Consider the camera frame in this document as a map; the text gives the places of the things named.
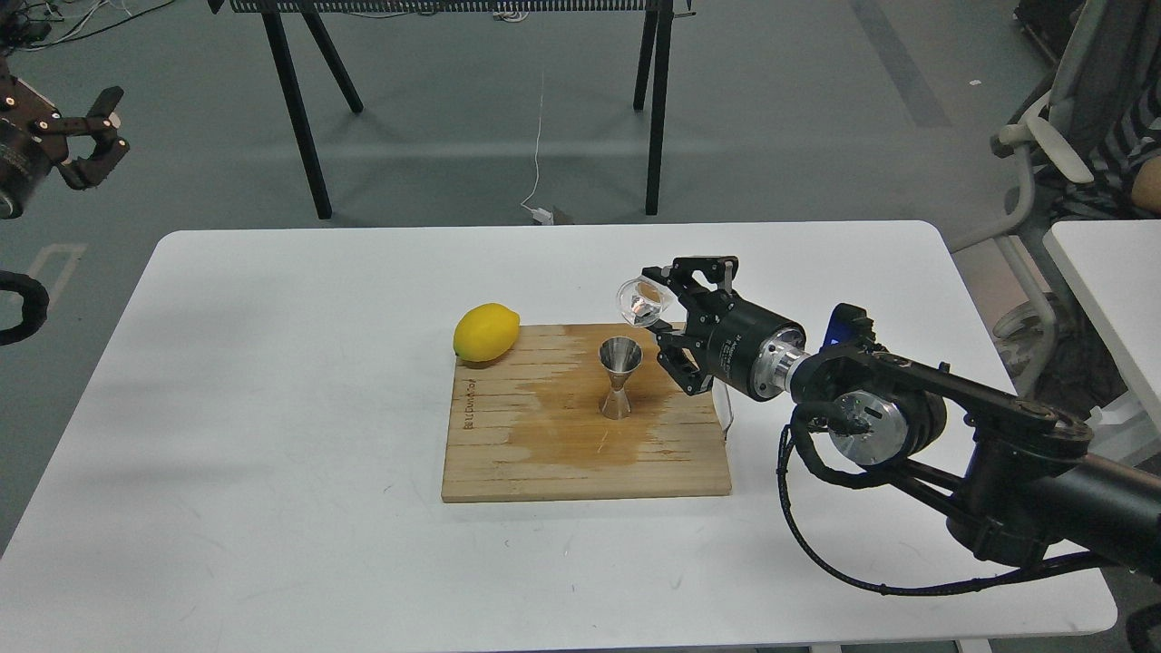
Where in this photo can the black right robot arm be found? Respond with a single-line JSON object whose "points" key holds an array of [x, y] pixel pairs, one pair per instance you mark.
{"points": [[1015, 481]]}

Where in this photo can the white side table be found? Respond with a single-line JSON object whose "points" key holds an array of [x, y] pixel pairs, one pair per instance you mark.
{"points": [[1113, 269]]}

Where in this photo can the yellow lemon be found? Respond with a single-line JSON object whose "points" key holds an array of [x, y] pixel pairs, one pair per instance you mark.
{"points": [[486, 332]]}

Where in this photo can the small clear glass cup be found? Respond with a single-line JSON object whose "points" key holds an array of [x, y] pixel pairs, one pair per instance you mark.
{"points": [[642, 301]]}

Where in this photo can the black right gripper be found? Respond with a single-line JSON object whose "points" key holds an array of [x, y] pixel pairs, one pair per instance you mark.
{"points": [[735, 341]]}

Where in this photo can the wooden cutting board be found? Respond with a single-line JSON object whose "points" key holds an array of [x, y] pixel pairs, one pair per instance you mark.
{"points": [[527, 426]]}

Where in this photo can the office chair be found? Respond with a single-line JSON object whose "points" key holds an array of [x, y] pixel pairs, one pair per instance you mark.
{"points": [[1048, 345]]}

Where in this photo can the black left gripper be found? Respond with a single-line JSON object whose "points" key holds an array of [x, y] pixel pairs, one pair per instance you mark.
{"points": [[14, 163]]}

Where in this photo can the person in striped shirt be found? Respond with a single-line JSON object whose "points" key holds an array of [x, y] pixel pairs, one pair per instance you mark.
{"points": [[1125, 164]]}

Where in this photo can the steel double jigger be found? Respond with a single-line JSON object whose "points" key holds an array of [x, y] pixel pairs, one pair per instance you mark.
{"points": [[620, 356]]}

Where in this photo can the black trestle table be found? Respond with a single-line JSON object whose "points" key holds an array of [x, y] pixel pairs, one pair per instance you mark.
{"points": [[420, 82]]}

